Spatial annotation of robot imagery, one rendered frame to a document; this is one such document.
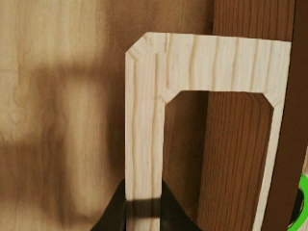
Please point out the wooden maze board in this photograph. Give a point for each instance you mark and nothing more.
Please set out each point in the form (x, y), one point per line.
(261, 81)

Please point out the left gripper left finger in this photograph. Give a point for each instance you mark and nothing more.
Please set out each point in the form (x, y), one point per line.
(114, 216)

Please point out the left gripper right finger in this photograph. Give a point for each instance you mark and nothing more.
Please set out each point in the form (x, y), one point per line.
(172, 215)

